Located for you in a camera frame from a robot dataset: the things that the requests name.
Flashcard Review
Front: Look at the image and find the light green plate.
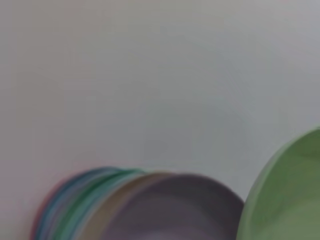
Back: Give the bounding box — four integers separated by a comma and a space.
236, 126, 320, 240

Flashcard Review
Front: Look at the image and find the lilac plate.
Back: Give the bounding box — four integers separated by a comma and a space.
104, 173, 245, 240

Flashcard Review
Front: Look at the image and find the beige plate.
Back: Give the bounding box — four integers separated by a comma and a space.
82, 171, 182, 240

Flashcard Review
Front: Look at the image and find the light blue plate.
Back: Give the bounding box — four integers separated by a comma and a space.
69, 169, 151, 240

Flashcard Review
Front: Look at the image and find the dark green plate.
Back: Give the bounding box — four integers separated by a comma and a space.
57, 167, 142, 240

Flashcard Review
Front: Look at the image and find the grey lavender plate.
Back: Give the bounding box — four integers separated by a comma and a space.
43, 167, 126, 240

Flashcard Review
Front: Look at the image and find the teal blue plate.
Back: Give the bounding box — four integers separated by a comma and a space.
33, 166, 118, 240

